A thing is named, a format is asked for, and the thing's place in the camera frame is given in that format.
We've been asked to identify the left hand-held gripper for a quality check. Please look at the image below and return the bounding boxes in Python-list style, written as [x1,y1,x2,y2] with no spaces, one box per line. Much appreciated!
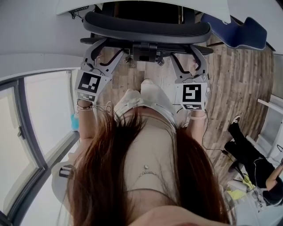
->
[74,38,126,102]

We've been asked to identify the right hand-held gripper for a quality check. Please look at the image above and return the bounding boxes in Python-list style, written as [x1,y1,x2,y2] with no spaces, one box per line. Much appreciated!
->
[170,45,210,110]

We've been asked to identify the black mesh office chair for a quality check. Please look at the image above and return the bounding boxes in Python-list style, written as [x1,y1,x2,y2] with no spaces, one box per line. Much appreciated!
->
[80,1,214,69]

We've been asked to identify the person's right forearm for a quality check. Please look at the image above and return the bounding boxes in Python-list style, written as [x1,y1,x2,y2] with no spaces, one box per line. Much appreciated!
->
[185,110,207,144]

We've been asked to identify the person's left forearm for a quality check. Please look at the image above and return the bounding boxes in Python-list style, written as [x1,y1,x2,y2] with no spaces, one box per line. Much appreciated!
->
[76,99,98,142]

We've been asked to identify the white desk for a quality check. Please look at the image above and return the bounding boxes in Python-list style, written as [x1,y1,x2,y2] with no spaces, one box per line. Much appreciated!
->
[56,0,232,24]

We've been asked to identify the blue chair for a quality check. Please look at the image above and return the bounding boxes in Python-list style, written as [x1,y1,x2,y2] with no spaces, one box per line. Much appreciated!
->
[200,13,268,51]

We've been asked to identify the person's white shorts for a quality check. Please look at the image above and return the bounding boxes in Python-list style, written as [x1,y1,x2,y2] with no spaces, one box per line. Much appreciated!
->
[113,79,177,126]

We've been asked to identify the black power strip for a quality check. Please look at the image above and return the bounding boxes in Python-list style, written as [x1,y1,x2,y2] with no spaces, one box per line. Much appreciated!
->
[68,6,88,19]

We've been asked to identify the blue spray bottle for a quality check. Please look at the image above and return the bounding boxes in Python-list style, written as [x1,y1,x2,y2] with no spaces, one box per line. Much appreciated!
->
[70,112,80,132]

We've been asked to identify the dark-framed window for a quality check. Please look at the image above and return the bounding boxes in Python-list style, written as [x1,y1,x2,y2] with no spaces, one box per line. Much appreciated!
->
[0,69,73,226]

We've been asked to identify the white side table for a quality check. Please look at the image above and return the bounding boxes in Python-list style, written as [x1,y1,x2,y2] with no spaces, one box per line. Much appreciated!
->
[257,96,283,155]

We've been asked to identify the person's beige top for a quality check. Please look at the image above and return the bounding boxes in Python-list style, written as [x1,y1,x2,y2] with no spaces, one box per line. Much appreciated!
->
[68,114,177,226]

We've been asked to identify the black round stand base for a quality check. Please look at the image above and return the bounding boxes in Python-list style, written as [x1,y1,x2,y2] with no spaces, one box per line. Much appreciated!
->
[229,161,244,175]

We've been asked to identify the yellow-green bag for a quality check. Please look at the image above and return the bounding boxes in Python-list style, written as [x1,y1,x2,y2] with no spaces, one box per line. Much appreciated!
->
[227,178,250,199]

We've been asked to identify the pink bracelet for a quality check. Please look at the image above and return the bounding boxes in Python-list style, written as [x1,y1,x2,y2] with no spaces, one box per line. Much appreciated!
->
[190,113,206,121]

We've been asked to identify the beaded bracelets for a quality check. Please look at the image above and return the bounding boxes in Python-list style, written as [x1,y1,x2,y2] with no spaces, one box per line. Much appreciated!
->
[76,100,95,112]

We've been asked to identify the black cable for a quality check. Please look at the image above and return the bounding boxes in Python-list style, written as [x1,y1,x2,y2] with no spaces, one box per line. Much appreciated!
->
[173,102,229,155]

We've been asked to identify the silver necklace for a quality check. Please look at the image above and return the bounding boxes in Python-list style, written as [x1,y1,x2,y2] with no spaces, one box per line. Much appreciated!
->
[138,164,157,177]

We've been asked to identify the grey shoulder strap with buckle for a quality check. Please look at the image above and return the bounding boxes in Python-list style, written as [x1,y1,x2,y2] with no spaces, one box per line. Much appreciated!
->
[52,164,75,206]

